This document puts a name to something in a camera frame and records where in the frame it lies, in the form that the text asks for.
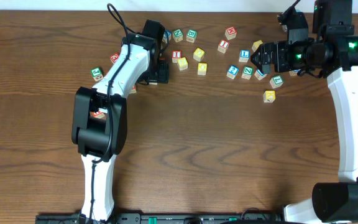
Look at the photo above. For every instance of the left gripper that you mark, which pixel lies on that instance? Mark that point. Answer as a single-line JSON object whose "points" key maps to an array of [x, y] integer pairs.
{"points": [[162, 73]]}

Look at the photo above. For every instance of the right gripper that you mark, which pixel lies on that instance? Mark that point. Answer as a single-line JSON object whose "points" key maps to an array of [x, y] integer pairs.
{"points": [[279, 56]]}

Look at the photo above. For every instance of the blue L block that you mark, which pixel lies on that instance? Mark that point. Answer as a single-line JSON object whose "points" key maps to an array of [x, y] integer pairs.
{"points": [[244, 56]]}

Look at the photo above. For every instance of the yellow o block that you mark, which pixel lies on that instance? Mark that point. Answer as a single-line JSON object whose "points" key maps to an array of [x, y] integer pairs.
{"points": [[198, 54], [202, 68]]}

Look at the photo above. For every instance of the yellow C block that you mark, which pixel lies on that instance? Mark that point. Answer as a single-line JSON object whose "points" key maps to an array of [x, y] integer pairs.
{"points": [[182, 63]]}

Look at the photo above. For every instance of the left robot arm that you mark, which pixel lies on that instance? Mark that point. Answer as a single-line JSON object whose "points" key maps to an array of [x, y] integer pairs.
{"points": [[99, 141]]}

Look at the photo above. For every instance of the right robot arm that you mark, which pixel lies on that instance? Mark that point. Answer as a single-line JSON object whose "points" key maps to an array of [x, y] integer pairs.
{"points": [[327, 48]]}

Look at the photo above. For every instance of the blue X block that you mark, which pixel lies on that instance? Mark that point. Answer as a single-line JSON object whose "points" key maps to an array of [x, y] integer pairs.
{"points": [[167, 36]]}

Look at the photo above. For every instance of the yellow ball picture block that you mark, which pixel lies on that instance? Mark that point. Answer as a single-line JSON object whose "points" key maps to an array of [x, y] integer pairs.
{"points": [[256, 45]]}

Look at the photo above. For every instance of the blue 5 block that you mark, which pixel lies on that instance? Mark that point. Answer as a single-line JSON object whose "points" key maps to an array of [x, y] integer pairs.
{"points": [[259, 75]]}

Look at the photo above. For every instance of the green N block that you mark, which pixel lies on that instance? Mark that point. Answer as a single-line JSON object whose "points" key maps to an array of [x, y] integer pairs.
{"points": [[177, 35]]}

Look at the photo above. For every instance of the green 7 block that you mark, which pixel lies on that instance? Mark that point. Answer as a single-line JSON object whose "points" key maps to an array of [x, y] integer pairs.
{"points": [[276, 81]]}

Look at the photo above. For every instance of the green Z block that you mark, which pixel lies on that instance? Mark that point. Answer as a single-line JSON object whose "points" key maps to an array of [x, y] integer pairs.
{"points": [[247, 73]]}

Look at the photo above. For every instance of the blue D block lower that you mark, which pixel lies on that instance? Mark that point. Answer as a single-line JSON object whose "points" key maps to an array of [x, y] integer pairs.
{"points": [[293, 72]]}

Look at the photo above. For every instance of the red I block left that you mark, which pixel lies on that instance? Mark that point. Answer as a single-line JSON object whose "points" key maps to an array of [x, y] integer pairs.
{"points": [[176, 55]]}

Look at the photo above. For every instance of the red i block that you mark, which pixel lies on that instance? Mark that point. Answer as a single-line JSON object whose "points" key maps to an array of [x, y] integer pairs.
{"points": [[223, 46], [176, 55]]}

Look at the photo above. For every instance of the green B block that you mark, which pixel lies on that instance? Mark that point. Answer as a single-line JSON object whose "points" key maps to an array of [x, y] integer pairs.
{"points": [[191, 35]]}

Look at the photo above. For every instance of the blue 2 block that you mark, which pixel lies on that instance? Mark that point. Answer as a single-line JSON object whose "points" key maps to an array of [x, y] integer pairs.
{"points": [[232, 72]]}

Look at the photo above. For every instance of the yellow K block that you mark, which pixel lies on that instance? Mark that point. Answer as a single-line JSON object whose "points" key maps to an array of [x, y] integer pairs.
{"points": [[269, 96]]}

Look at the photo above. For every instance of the red W block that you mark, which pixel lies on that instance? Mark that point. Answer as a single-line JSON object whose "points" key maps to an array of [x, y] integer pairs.
{"points": [[230, 33]]}

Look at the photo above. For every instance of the red I block right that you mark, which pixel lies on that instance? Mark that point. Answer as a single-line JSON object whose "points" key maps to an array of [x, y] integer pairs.
{"points": [[223, 46]]}

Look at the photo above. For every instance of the red E block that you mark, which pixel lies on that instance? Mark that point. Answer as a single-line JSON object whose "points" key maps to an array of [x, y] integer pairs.
{"points": [[114, 58]]}

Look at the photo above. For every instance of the red A block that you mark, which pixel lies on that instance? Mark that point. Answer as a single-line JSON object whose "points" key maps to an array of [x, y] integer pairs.
{"points": [[133, 90]]}

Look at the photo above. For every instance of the green J block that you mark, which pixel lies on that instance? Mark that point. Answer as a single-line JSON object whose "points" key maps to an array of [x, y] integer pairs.
{"points": [[97, 74]]}

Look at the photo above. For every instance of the red U block lower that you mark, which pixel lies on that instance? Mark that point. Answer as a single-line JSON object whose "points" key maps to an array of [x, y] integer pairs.
{"points": [[98, 115]]}

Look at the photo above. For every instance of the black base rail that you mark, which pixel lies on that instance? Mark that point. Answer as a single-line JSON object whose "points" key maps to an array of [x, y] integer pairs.
{"points": [[252, 216]]}

